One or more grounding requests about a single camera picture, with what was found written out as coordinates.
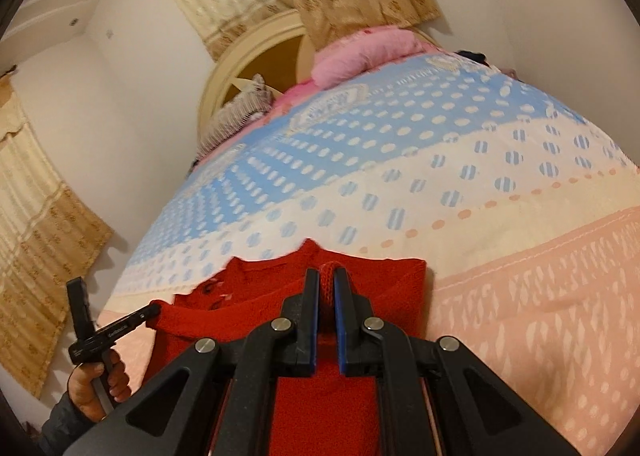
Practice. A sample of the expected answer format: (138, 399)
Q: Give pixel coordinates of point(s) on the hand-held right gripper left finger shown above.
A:
(312, 331)

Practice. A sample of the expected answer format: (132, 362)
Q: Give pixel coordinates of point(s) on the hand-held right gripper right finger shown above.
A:
(342, 331)

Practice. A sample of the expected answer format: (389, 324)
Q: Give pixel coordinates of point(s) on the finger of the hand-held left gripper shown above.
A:
(147, 311)

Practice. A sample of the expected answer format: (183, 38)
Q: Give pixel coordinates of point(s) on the red knitted sweater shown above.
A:
(325, 416)

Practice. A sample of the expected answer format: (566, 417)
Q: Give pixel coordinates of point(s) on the person's left forearm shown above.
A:
(65, 428)

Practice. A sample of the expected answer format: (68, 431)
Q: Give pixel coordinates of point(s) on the person's left hand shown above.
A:
(87, 391)

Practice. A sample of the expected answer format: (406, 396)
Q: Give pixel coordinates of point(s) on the wide beige floral curtain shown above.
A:
(45, 236)

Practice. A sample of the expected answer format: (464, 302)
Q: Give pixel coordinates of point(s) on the polka-dot bedspread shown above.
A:
(500, 236)

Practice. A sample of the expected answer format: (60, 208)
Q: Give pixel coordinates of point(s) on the striped pillow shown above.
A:
(235, 111)

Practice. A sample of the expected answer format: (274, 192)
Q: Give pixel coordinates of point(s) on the pink bed sheet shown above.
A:
(295, 93)

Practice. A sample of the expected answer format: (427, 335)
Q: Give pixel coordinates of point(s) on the cream wooden headboard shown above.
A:
(250, 61)

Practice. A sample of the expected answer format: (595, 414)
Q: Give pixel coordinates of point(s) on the pink pillow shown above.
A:
(365, 56)

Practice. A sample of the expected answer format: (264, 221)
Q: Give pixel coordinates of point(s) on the short dark curtain rod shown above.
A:
(10, 69)

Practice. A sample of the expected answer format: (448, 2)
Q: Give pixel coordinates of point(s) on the dark bedside item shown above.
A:
(472, 54)

